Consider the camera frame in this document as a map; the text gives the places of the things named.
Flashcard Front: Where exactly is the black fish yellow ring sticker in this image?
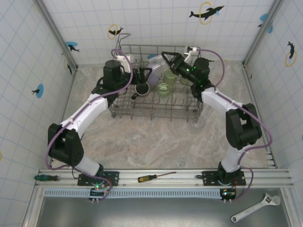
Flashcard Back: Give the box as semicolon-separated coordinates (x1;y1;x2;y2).
63;59;73;75

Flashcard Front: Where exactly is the blue patch wall sticker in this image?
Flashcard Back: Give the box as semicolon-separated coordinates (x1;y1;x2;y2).
258;13;274;34

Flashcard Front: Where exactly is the green handled screwdriver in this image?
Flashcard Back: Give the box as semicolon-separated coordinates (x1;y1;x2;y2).
35;174;59;182

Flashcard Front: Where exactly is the wide clear glass cup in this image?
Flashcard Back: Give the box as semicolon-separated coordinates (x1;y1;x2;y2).
148;54;170;71

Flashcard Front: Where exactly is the tall green plastic cup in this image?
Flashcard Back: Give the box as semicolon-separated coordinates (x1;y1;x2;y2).
158;82;171;97

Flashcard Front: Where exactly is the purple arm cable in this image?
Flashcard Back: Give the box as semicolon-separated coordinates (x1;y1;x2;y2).
45;49;134;201
196;48;273;203

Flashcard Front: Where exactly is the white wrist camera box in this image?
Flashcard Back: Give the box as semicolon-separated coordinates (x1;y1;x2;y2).
184;46;199;63
113;54;132;73

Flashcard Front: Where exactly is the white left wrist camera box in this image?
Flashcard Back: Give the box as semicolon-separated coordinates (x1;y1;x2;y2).
113;54;132;73

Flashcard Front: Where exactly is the small dolphin ring sticker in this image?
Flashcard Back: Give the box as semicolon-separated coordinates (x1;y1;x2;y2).
107;23;125;40

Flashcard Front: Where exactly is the yellow black screwdriver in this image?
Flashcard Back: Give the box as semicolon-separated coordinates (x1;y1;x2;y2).
137;171;177;183

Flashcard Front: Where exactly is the shark on blue oval sticker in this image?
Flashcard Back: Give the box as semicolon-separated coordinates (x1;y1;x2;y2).
65;41;80;53

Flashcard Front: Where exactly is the large dolphin ring sticker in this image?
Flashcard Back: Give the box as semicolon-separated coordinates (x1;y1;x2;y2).
188;1;225;26

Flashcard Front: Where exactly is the grey wire dish rack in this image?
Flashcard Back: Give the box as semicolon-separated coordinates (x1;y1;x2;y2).
108;33;204;122

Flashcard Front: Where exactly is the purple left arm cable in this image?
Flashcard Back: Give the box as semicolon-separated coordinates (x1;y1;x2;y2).
45;49;134;201

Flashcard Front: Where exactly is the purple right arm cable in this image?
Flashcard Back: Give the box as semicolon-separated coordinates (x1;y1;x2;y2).
196;48;273;203

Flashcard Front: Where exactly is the light blue cable duct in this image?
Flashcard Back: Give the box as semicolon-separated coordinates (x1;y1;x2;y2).
44;188;224;198

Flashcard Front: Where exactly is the aluminium frame post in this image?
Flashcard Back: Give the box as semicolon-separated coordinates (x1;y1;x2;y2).
35;0;79;71
242;0;285;68

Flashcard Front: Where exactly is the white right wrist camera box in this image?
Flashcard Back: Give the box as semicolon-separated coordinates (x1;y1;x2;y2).
184;46;199;63

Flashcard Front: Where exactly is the black fish blue oval sticker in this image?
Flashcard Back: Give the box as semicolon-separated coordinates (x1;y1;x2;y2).
31;84;45;98

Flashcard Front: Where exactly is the silver adjustable wrench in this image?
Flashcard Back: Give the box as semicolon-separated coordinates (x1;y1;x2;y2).
231;193;281;223

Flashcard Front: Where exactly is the black mug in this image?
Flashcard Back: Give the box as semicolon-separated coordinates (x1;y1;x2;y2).
131;82;151;100

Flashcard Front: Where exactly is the aluminium mounting rail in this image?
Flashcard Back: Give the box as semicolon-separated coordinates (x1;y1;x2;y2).
35;168;294;189

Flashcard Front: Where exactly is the black seahorse yellow ring sticker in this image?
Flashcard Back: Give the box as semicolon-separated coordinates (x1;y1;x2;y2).
285;41;298;67

